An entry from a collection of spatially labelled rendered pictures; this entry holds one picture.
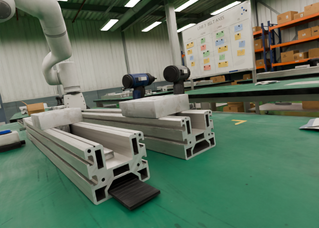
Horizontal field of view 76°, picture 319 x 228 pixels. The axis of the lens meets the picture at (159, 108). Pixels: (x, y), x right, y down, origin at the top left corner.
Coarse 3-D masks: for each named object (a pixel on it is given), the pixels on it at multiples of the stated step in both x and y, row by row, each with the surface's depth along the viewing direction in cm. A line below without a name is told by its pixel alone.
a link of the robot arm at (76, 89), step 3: (69, 87) 104; (72, 87) 104; (75, 87) 105; (78, 87) 106; (66, 90) 104; (69, 90) 104; (72, 90) 104; (75, 90) 105; (78, 90) 106; (66, 93) 106
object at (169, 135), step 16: (96, 112) 93; (112, 112) 80; (192, 112) 47; (208, 112) 45; (128, 128) 57; (144, 128) 50; (160, 128) 45; (176, 128) 43; (192, 128) 47; (208, 128) 45; (160, 144) 46; (176, 144) 42; (192, 144) 42; (208, 144) 46
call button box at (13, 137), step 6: (12, 132) 77; (0, 138) 73; (6, 138) 74; (12, 138) 75; (18, 138) 76; (0, 144) 73; (6, 144) 74; (12, 144) 75; (18, 144) 76; (0, 150) 73; (6, 150) 74
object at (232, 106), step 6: (210, 78) 512; (216, 78) 495; (222, 78) 494; (24, 102) 292; (42, 102) 280; (228, 102) 432; (234, 102) 425; (240, 102) 419; (306, 102) 321; (312, 102) 313; (318, 102) 307; (30, 108) 271; (36, 108) 274; (42, 108) 277; (228, 108) 438; (234, 108) 426; (240, 108) 424; (306, 108) 322; (312, 108) 315; (318, 108) 308
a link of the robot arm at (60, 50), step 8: (64, 32) 86; (48, 40) 86; (56, 40) 86; (64, 40) 88; (56, 48) 88; (64, 48) 90; (48, 56) 94; (56, 56) 92; (64, 56) 93; (48, 64) 94; (48, 72) 97; (56, 72) 102; (48, 80) 100; (56, 80) 102
